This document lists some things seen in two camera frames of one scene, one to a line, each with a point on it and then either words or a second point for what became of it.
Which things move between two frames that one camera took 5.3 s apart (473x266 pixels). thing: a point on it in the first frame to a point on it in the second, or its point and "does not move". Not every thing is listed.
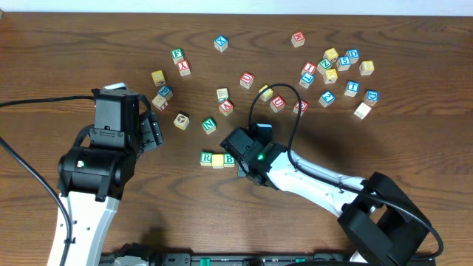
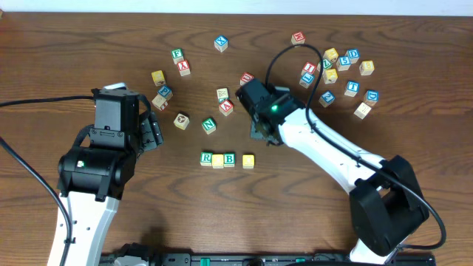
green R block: [206, 159] does not move
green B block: [228, 160] does not move
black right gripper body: [241, 171] to [261, 130]
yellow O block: [217, 161] does not move
